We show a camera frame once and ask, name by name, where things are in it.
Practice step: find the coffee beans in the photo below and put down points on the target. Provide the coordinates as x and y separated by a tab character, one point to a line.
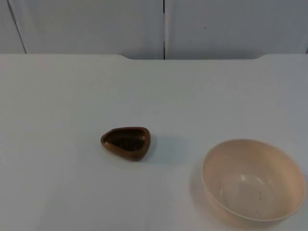
126	142

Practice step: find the dark wooden cup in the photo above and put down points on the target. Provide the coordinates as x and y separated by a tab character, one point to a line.
140	152

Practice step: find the pale wooden bowl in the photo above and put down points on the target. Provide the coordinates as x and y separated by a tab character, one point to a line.
252	178

